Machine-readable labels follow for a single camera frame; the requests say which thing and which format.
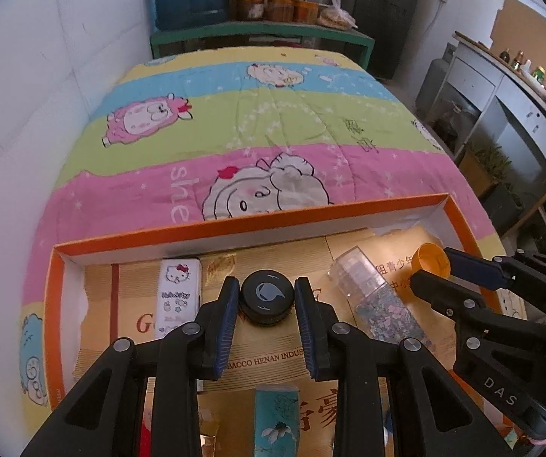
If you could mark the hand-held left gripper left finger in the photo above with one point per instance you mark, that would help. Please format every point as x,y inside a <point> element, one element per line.
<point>225,328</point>

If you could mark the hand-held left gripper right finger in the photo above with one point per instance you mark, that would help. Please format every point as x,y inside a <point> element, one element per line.
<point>308,333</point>

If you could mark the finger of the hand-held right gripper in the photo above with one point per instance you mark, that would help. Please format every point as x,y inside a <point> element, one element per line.
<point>439,293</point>
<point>473,266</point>

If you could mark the orange bottle cap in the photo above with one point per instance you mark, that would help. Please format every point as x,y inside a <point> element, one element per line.
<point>432,257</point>

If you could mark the black round cap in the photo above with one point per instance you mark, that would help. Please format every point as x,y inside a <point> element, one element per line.
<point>267,295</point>

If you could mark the white cartoon cat box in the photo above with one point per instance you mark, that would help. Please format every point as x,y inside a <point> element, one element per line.
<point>177,290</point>

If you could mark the clear plastic box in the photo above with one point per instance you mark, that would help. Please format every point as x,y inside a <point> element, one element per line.
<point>373,290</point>

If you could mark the orange rimmed cardboard tray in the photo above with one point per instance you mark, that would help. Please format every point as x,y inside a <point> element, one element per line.
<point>206,239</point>

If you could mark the teal patterned box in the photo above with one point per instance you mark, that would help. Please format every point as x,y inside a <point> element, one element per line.
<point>276,423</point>

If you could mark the shiny gold box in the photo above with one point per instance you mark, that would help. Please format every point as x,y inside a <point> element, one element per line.
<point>208,445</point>

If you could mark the potted plant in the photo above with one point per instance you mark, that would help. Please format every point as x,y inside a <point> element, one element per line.
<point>505,202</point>
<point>487,167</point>

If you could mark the grey kitchen counter cabinet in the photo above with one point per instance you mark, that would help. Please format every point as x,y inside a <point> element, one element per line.
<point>515,123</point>

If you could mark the glass jug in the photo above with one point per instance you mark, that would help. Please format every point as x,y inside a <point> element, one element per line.
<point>458,116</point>

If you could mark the green yellow bottle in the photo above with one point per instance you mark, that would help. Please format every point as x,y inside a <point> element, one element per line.
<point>538,74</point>

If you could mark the cartoon printed striped blanket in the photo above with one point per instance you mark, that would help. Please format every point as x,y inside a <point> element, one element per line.
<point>253,119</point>

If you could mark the dark sauce bottle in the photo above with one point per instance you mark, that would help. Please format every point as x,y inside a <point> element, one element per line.
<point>506,55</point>

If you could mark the plastic bag of food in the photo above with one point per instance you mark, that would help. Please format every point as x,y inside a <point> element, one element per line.
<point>337,18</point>

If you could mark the green table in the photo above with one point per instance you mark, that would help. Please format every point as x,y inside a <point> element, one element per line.
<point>263,33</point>

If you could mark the plastic jar of preserves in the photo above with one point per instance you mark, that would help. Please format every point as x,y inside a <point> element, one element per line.
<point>280,8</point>
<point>246,8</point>
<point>307,10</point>

